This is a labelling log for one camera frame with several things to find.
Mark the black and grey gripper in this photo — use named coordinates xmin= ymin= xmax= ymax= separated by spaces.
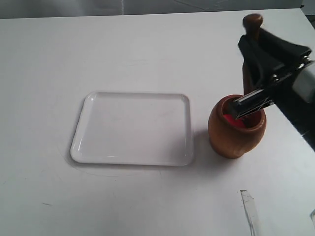
xmin=228 ymin=28 xmax=315 ymax=118

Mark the brown wooden pestle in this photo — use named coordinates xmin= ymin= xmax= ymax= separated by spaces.
xmin=242 ymin=13 xmax=263 ymax=95

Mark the red item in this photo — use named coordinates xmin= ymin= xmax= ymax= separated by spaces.
xmin=223 ymin=114 xmax=247 ymax=128

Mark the brown wooden mortar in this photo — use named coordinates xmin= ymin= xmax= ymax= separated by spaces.
xmin=208 ymin=94 xmax=267 ymax=159

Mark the clear tape strip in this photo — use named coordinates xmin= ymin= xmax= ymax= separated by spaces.
xmin=240 ymin=190 xmax=262 ymax=236

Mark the white rectangular plastic tray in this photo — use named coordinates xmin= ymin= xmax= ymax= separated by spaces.
xmin=70 ymin=91 xmax=194 ymax=167

